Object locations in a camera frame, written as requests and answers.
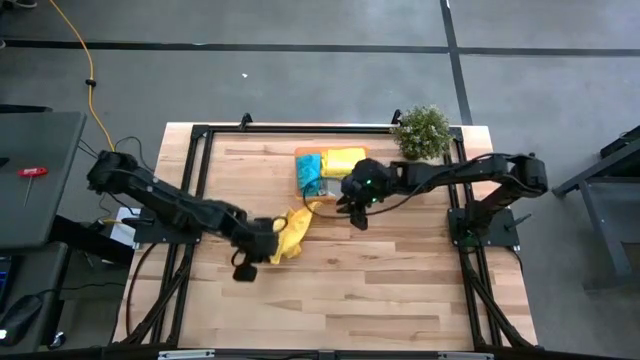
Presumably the yellow microfiber towel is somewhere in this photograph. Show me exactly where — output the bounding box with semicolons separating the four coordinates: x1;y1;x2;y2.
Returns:
269;199;325;266
320;146;368;180

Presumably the potted green plant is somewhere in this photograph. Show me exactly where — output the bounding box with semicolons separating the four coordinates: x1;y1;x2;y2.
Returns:
389;104;454;162

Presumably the dark metal rack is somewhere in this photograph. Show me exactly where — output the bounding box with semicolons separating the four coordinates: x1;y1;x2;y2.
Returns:
552;124;640;294

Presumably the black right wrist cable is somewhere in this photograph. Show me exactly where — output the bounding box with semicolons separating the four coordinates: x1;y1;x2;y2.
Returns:
301;167;454;220

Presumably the silver bracket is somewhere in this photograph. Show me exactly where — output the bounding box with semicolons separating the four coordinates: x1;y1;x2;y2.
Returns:
157;349;216;360
437;351;495;360

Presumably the black aluminium table frame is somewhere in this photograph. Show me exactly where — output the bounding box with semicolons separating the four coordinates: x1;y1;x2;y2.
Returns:
110;112;540;351

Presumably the teal microfiber towel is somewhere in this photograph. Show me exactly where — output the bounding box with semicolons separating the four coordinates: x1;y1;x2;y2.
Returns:
295;153;324;198

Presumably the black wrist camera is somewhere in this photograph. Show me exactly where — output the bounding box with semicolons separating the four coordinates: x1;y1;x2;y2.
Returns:
232;263;259;283
341;158;393;204

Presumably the grey side desk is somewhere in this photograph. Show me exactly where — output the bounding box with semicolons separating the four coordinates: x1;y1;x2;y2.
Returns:
0;110;87;251

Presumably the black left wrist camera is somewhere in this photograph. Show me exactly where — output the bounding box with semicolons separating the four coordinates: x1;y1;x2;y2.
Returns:
232;263;259;283

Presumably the orange translucent plastic bin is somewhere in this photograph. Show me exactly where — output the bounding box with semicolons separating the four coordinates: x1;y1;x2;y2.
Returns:
293;144;372;202

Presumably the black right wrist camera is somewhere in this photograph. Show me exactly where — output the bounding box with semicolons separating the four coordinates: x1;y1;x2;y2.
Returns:
341;158;393;204

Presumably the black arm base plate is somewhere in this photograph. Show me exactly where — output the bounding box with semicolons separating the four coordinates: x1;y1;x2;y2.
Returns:
133;207;202;245
448;207;521;248

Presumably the black computer mouse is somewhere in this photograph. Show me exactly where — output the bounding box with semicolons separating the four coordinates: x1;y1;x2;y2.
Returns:
0;294;44;346

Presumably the yellow cable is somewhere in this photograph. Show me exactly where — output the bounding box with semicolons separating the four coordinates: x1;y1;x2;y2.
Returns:
48;0;117;153

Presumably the red handled tool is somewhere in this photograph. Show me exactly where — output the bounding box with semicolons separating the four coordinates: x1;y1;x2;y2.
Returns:
18;167;50;207

